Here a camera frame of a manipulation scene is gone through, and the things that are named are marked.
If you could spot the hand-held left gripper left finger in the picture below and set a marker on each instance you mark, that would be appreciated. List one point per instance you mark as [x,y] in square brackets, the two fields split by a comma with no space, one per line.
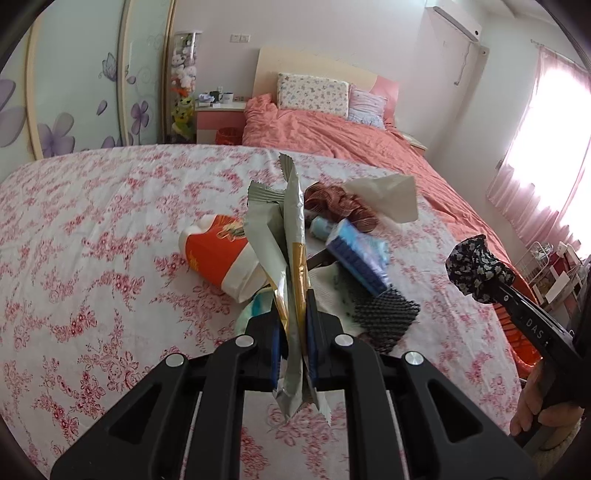
[276,350]

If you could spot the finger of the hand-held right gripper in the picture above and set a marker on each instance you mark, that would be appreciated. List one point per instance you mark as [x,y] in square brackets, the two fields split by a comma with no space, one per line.
[512,297]

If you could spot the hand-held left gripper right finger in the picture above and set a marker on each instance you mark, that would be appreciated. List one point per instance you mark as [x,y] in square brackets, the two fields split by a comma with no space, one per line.
[310,341]

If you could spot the orange plastic basket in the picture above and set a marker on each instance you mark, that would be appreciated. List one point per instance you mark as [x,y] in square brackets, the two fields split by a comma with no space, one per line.
[521,346]

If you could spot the white green patterned cloth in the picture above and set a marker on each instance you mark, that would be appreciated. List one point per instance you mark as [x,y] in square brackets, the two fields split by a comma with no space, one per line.
[328,295]

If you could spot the teal packet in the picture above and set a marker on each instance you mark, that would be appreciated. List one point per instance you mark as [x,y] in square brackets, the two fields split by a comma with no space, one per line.
[258,304]

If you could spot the black floral scrunchie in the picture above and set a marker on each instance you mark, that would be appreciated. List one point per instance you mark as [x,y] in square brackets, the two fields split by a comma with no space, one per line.
[471,267]

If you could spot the black foam mesh sleeve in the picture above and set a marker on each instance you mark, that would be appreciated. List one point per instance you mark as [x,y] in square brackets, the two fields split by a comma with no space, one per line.
[385,318]

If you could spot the blue tissue packet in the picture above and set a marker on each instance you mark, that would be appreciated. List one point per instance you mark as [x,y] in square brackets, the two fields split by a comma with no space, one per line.
[355,254]

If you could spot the red and white paper cup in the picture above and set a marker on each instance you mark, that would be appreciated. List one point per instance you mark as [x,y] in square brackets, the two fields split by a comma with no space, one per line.
[212,258]

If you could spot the light blue cream tube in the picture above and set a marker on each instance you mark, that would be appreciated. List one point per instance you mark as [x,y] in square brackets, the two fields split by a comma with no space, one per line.
[319,228]

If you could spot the silver and gold snack wrapper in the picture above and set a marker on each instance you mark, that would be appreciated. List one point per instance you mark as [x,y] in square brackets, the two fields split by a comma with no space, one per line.
[295,221]

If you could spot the silver foil wrapper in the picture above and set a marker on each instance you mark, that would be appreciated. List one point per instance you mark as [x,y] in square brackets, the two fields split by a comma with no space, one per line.
[263,226]

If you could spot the person's right hand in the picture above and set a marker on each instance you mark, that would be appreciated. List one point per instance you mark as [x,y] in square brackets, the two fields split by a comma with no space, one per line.
[526,406]

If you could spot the brown striped scrunchie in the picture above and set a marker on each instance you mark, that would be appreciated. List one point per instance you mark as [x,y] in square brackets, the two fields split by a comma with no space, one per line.
[332,203]

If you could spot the white paper sheet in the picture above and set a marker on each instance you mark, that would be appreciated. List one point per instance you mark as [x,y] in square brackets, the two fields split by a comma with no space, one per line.
[388,198]

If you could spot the pink curtain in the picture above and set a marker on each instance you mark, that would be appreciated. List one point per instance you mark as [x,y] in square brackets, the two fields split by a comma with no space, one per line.
[545,138]

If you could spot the beige bedside table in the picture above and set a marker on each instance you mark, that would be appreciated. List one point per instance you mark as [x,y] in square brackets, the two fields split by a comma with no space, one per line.
[415,141]

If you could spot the white pink floral blanket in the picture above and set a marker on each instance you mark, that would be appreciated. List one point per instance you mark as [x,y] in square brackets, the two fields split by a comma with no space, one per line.
[115,230]

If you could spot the coral duvet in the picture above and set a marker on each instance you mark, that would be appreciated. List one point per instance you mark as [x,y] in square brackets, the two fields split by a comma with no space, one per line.
[346,134]

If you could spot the red bin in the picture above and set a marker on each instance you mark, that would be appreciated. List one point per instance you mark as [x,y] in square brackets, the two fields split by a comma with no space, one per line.
[229,136]

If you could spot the pink nightstand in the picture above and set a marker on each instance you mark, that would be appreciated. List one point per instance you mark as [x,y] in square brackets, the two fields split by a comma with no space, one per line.
[217,120]

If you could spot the pink striped pillow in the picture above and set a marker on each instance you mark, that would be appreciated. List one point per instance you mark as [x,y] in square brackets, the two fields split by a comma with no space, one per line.
[367,108]

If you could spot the floral print pillow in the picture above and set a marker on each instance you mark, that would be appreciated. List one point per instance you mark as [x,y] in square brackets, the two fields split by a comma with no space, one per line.
[314,94]

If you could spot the white mug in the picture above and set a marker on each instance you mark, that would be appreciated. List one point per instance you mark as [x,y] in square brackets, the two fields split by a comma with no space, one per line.
[226,97]

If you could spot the dark mug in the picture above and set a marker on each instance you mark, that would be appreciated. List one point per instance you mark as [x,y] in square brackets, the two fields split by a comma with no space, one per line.
[214,96]

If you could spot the beige and pink headboard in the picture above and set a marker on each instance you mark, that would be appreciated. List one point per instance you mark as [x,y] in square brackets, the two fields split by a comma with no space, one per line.
[295,62]

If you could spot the white air conditioner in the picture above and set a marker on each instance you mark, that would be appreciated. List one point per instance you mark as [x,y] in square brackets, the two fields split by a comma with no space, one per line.
[457,23]

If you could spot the clear cylinder of plush toys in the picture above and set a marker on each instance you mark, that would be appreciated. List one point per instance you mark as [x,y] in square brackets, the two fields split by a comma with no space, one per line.
[184,78]

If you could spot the flower print wardrobe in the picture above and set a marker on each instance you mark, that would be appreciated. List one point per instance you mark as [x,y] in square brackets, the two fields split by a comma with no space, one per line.
[69,92]

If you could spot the white wall socket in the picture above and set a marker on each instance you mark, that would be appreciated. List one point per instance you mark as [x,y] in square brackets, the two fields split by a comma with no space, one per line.
[242,38]

